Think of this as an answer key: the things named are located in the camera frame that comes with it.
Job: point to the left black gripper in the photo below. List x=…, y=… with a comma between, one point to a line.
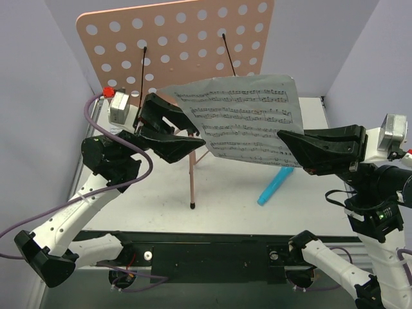
x=141, y=120

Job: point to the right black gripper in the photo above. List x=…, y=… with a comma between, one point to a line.
x=360, y=149

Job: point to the sheet music page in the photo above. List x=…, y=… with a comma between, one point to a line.
x=114, y=130
x=239, y=117

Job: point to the pink perforated music stand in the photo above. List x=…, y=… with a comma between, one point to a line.
x=145, y=48

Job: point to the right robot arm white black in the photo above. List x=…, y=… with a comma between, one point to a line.
x=373, y=210

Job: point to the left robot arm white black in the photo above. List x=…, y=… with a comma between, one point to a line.
x=114, y=160

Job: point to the blue toy microphone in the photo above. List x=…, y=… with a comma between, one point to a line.
x=274, y=185

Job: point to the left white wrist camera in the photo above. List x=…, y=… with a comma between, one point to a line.
x=121, y=112

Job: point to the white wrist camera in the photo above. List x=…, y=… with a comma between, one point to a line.
x=121, y=112
x=385, y=142

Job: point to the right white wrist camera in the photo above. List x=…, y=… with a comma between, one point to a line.
x=385, y=142

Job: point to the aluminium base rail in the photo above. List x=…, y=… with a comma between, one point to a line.
x=163, y=256

